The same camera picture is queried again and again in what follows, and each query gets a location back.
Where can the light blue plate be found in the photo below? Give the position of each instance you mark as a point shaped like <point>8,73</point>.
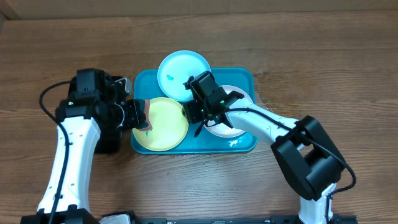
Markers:
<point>176,69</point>

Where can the red green scrub sponge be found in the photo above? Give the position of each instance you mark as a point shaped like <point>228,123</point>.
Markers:
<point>143,107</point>

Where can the black plastic tray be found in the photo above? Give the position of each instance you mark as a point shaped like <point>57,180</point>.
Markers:
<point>110,137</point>

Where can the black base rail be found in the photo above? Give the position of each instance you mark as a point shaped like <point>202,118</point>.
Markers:
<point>129,217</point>

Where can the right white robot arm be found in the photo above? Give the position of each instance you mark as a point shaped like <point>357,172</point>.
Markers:
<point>308,158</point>

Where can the white plate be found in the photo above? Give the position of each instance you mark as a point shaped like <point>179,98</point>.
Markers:
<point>222,130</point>

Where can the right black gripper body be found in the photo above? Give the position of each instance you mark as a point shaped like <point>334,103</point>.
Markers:
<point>196,112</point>

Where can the teal plastic tray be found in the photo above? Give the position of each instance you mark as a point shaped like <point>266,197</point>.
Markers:
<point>146,86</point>

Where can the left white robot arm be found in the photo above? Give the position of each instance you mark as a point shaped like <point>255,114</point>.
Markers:
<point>90,120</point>

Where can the yellow plate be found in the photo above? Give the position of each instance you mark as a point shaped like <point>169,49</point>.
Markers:
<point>169,126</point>

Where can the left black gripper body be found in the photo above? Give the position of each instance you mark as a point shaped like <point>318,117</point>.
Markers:
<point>125,116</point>

